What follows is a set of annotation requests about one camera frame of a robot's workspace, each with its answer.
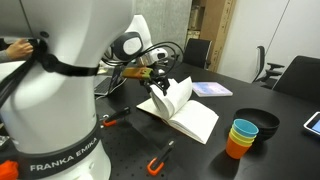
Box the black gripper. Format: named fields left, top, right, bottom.
left=140, top=75, right=172, bottom=98

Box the grey sleeved forearm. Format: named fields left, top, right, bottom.
left=0, top=49, right=10, bottom=64

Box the open black laptop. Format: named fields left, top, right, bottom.
left=94, top=64, right=127, bottom=98

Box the pale purple cover book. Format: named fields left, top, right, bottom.
left=191, top=81, right=234, bottom=98

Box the person's bare hand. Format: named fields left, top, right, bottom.
left=4, top=37, right=35, bottom=62

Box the black orange bar clamp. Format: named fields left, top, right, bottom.
left=146, top=139, right=176, bottom=177
left=99, top=106, right=131, bottom=128

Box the black mesh office chair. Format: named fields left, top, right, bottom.
left=173, top=38, right=213, bottom=70

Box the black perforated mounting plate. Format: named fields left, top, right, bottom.
left=99, top=114, right=183, bottom=180

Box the wooden shelf unit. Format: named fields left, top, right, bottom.
left=184, top=0, right=207, bottom=48

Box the tall brown cardboard box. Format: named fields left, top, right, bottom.
left=199, top=0, right=238, bottom=73

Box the green plastic cup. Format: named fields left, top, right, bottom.
left=230, top=127, right=258, bottom=143

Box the yellow plastic cup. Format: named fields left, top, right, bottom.
left=228, top=131, right=256, bottom=148

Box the blue plastic cup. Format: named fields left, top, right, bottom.
left=232, top=118, right=259, bottom=138

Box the orange plastic cup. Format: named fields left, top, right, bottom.
left=225, top=135, right=252, bottom=160

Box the black armrest office chair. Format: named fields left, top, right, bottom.
left=252, top=45, right=286, bottom=88

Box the black bowl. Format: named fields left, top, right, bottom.
left=233, top=107, right=281, bottom=141

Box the black wide-back chair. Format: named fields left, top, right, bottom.
left=272, top=54, right=320, bottom=104

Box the white framed tablet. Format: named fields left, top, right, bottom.
left=303, top=110, right=320, bottom=136

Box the orange plastic part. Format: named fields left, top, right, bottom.
left=0, top=159, right=20, bottom=180

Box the grey felt wall panel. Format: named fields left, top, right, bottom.
left=134, top=0, right=193, bottom=60

